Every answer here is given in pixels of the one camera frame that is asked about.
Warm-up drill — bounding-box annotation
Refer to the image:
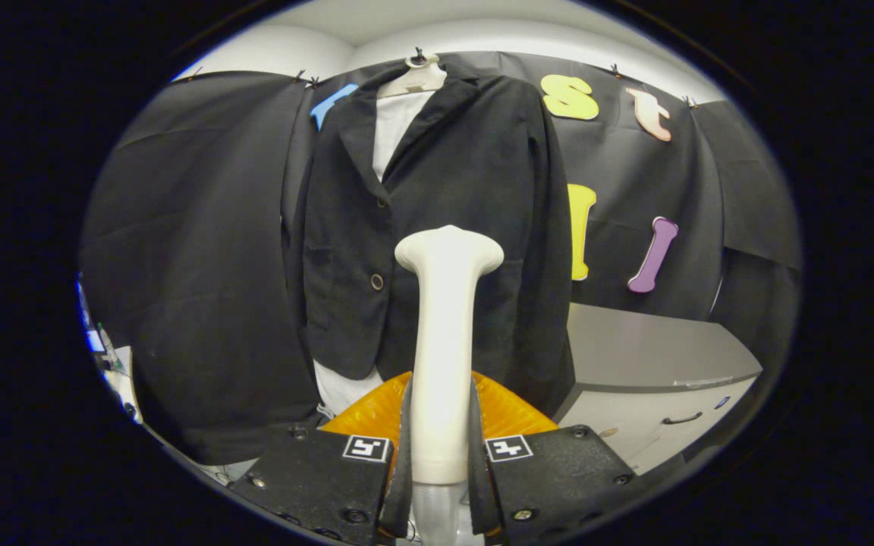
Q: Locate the white clothes hanger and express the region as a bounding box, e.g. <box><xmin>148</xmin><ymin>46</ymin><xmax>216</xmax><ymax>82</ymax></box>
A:
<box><xmin>376</xmin><ymin>49</ymin><xmax>449</xmax><ymax>99</ymax></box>

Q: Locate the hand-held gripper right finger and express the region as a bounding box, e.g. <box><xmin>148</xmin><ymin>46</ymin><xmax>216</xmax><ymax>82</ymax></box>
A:
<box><xmin>469</xmin><ymin>369</ymin><xmax>639</xmax><ymax>545</ymax></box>

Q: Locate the white garment steamer with hose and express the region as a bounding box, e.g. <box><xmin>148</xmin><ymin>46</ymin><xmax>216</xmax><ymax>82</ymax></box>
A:
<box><xmin>395</xmin><ymin>224</ymin><xmax>505</xmax><ymax>546</ymax></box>

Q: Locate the black suit jacket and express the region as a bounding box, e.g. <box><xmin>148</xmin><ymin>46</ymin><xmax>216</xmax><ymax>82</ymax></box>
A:
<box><xmin>283</xmin><ymin>64</ymin><xmax>578</xmax><ymax>418</ymax></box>

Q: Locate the grey cabinet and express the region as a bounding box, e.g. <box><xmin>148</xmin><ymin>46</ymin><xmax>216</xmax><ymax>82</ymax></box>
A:
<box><xmin>555</xmin><ymin>302</ymin><xmax>764</xmax><ymax>477</ymax></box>

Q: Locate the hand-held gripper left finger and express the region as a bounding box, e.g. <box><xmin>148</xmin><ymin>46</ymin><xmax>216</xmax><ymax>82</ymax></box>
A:
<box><xmin>228</xmin><ymin>370</ymin><xmax>415</xmax><ymax>546</ymax></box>

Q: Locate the white equipment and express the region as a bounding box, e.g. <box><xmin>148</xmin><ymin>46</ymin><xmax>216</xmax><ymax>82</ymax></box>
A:
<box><xmin>102</xmin><ymin>345</ymin><xmax>142</xmax><ymax>424</ymax></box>

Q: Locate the computer monitor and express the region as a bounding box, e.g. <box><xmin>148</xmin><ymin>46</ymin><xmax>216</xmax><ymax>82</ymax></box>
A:
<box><xmin>77</xmin><ymin>279</ymin><xmax>105</xmax><ymax>355</ymax></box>

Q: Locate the black backdrop cloth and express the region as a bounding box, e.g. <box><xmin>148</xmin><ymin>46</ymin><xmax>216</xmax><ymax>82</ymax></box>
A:
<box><xmin>79</xmin><ymin>52</ymin><xmax>803</xmax><ymax>465</ymax></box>

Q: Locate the white shirt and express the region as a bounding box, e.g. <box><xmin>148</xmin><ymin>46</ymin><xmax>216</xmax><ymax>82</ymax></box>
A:
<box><xmin>312</xmin><ymin>89</ymin><xmax>438</xmax><ymax>418</ymax></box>

